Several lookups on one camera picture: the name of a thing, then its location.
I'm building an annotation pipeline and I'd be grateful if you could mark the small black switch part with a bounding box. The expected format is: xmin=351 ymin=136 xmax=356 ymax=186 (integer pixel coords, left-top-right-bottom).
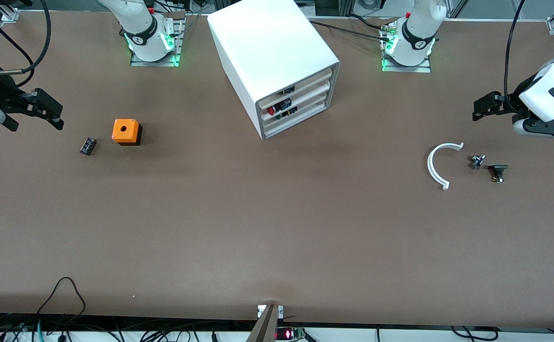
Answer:
xmin=488 ymin=164 xmax=509 ymax=184

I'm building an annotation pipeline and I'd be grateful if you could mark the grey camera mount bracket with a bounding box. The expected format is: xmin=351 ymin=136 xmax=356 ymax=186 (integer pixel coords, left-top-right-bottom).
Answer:
xmin=246 ymin=304 xmax=285 ymax=342

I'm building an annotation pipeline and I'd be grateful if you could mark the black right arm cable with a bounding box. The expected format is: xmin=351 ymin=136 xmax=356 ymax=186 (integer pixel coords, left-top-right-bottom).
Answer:
xmin=15 ymin=0 xmax=52 ymax=87

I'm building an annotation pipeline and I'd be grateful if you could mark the thin black looped cable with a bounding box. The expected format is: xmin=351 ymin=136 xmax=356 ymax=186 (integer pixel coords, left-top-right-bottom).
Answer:
xmin=36 ymin=277 xmax=87 ymax=318

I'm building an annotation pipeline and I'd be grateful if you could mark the black cable on table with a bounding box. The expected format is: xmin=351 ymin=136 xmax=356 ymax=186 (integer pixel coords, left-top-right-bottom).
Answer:
xmin=308 ymin=19 xmax=392 ymax=42

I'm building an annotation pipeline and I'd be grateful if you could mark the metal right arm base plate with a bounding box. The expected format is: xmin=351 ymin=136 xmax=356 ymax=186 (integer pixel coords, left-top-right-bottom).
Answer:
xmin=130 ymin=12 xmax=183 ymax=67

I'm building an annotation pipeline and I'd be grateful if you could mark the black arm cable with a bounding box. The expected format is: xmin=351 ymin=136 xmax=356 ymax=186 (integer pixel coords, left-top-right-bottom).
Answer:
xmin=503 ymin=0 xmax=527 ymax=113
xmin=15 ymin=0 xmax=52 ymax=87

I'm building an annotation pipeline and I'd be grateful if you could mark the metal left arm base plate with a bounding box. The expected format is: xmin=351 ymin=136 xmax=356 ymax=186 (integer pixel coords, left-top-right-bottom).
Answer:
xmin=381 ymin=56 xmax=432 ymax=74

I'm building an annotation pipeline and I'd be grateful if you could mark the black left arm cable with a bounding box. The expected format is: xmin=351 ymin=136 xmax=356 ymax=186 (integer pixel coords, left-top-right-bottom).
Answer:
xmin=503 ymin=0 xmax=527 ymax=113

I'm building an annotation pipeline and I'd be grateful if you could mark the small device with red light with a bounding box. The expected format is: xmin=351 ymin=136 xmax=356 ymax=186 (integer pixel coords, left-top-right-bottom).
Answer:
xmin=276 ymin=327 xmax=306 ymax=341

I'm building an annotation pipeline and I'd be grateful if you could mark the black cable below table edge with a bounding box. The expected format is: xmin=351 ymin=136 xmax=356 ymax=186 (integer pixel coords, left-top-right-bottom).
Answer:
xmin=450 ymin=325 xmax=499 ymax=342

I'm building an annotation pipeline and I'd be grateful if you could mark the white curved plastic bracket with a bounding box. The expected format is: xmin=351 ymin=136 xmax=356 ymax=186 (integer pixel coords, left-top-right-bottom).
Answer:
xmin=427 ymin=142 xmax=464 ymax=190

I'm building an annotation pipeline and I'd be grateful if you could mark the orange button enclosure box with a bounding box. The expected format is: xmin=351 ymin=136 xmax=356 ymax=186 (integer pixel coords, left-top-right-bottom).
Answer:
xmin=112 ymin=119 xmax=143 ymax=146

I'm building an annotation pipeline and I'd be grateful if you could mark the red mushroom push button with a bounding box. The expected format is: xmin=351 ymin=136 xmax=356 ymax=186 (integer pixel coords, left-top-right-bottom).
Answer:
xmin=267 ymin=97 xmax=293 ymax=117

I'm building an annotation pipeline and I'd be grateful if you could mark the white plastic drawer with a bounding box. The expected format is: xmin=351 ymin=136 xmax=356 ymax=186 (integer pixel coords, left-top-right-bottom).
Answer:
xmin=261 ymin=81 xmax=331 ymax=119
xmin=258 ymin=68 xmax=334 ymax=109
xmin=264 ymin=102 xmax=328 ymax=138
xmin=263 ymin=93 xmax=329 ymax=128

